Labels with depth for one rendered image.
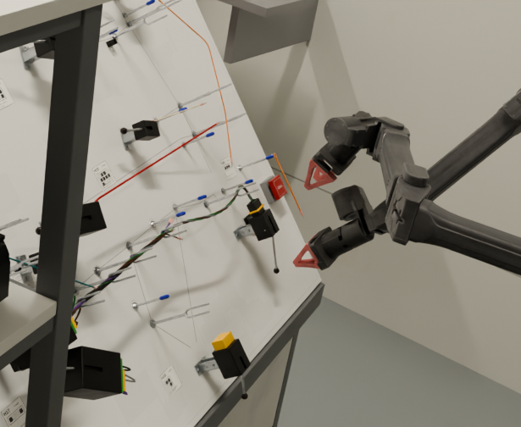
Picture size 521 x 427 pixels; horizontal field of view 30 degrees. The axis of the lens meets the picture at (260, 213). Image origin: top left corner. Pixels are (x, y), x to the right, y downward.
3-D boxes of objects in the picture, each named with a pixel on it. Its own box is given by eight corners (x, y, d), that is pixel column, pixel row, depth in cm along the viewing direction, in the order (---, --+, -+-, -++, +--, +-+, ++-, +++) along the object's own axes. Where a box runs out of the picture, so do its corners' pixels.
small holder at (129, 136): (101, 127, 194) (127, 115, 190) (130, 129, 202) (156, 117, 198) (106, 149, 194) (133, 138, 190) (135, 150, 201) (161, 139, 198)
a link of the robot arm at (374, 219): (391, 220, 205) (403, 225, 213) (374, 171, 208) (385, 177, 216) (341, 242, 209) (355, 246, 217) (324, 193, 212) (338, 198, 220)
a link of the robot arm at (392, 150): (416, 241, 163) (436, 180, 159) (382, 232, 163) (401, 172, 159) (396, 164, 204) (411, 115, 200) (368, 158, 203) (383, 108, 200)
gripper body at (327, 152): (313, 157, 204) (334, 133, 200) (329, 141, 213) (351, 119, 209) (335, 178, 204) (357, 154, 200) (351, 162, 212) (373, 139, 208)
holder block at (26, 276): (-10, 263, 160) (19, 252, 157) (28, 253, 168) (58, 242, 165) (-2, 290, 160) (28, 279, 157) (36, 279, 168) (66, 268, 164)
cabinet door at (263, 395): (275, 426, 270) (302, 307, 252) (180, 554, 224) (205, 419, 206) (267, 422, 270) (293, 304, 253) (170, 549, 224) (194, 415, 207)
